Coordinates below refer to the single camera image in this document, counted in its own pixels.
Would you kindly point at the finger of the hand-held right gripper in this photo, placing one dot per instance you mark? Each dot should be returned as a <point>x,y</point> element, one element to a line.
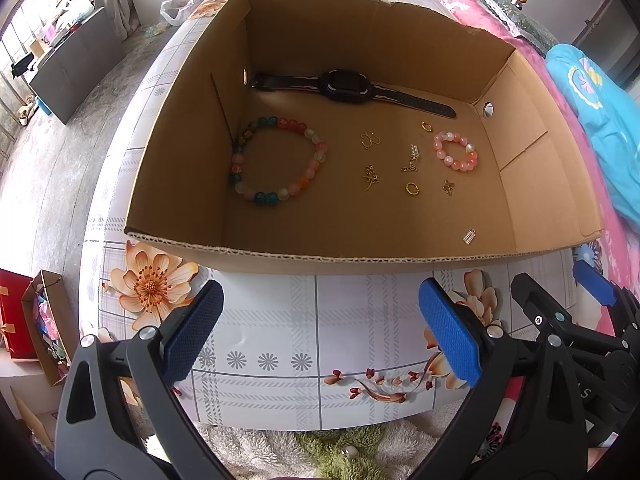
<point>535,300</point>
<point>595,282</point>

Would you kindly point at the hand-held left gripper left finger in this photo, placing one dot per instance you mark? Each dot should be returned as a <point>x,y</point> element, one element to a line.
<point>192,330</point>

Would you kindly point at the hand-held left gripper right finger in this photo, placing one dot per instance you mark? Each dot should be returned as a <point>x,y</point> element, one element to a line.
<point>450,330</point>

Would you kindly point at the small silver bar charm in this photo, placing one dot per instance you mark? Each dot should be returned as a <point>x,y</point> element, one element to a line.
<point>469,236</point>

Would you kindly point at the small gold dragonfly charm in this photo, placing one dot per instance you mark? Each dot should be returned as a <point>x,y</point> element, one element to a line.
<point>448,188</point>

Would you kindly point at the brown cardboard box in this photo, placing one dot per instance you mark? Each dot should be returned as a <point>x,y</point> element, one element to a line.
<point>350,220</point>

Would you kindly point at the gold flower charm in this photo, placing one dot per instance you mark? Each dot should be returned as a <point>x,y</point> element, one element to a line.
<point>371,176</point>

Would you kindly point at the gold outline charm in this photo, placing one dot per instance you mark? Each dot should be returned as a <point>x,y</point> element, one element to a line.
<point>363,144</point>

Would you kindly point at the small gold hoop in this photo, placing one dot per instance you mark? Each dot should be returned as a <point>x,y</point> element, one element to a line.
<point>422,124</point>

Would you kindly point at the black wrist watch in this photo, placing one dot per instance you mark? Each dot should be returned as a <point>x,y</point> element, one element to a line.
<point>345,84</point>

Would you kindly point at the brown paper bag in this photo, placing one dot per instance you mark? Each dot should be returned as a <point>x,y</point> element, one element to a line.
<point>62,320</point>

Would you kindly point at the white and green fluffy garment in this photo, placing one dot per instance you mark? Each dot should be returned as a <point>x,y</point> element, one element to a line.
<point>280,450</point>

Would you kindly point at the light blue striped garment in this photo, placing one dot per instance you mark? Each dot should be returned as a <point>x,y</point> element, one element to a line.
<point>610,120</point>

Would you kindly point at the red gift bag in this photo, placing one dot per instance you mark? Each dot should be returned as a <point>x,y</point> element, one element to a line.
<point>15,315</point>

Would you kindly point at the grey door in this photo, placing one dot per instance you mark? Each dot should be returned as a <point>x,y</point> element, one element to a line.
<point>610,25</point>

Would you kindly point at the grey lace cloth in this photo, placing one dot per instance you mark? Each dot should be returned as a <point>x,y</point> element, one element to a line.
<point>525,25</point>

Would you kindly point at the beige slippers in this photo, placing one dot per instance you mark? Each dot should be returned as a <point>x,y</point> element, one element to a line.
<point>25,110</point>

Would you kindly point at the grey cabinet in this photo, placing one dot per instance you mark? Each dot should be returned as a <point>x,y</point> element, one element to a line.
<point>75,65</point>

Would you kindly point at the white plastic bag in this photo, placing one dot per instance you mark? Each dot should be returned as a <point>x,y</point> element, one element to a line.
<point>185,0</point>

